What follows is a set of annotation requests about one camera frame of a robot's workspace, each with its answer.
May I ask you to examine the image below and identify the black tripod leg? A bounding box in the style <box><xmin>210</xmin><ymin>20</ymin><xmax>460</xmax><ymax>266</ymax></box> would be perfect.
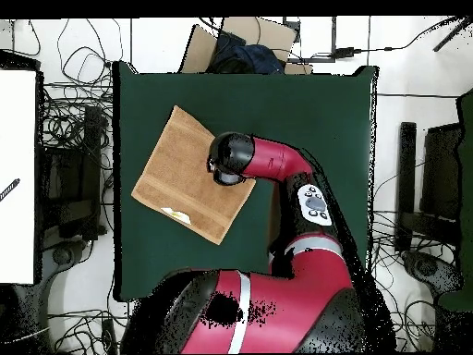
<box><xmin>432</xmin><ymin>16</ymin><xmax>473</xmax><ymax>53</ymax></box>

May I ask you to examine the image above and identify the dark green table cloth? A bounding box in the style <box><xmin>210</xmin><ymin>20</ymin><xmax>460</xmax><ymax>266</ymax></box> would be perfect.
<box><xmin>112</xmin><ymin>60</ymin><xmax>379</xmax><ymax>302</ymax></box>

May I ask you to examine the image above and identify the tan terry towel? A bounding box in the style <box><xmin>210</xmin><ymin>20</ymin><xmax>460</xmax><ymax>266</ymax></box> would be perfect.
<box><xmin>130</xmin><ymin>104</ymin><xmax>257</xmax><ymax>246</ymax></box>

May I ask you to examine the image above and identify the brown cardboard box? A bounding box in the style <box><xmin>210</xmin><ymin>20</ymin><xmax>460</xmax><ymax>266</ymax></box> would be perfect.
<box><xmin>178</xmin><ymin>16</ymin><xmax>313</xmax><ymax>75</ymax></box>

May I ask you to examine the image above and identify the white board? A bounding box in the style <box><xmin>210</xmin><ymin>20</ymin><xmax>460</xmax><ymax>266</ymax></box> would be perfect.
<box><xmin>0</xmin><ymin>68</ymin><xmax>38</xmax><ymax>285</ymax></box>

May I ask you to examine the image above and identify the black striped rod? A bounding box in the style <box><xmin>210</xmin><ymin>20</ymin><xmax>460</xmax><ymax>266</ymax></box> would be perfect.
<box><xmin>0</xmin><ymin>177</ymin><xmax>21</xmax><ymax>202</ymax></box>

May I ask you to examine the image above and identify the black office chair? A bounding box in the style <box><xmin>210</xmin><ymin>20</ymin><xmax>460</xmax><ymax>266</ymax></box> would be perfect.
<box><xmin>34</xmin><ymin>104</ymin><xmax>110</xmax><ymax>275</ymax></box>
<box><xmin>394</xmin><ymin>121</ymin><xmax>465</xmax><ymax>297</ymax></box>

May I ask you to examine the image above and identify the black cable bundle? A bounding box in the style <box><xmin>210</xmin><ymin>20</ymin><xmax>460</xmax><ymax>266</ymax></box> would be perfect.
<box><xmin>369</xmin><ymin>210</ymin><xmax>459</xmax><ymax>352</ymax></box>

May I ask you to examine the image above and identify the black floor cable heap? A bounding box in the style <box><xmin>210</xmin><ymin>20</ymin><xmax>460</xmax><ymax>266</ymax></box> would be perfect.
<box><xmin>47</xmin><ymin>308</ymin><xmax>130</xmax><ymax>354</ymax></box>

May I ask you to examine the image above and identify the dark blue clothing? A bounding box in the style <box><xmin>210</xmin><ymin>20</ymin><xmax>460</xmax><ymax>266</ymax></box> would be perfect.
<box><xmin>206</xmin><ymin>31</ymin><xmax>285</xmax><ymax>75</ymax></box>

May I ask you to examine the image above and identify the black cable tangle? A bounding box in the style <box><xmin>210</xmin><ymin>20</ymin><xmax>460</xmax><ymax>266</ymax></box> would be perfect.
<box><xmin>36</xmin><ymin>18</ymin><xmax>125</xmax><ymax>171</ymax></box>

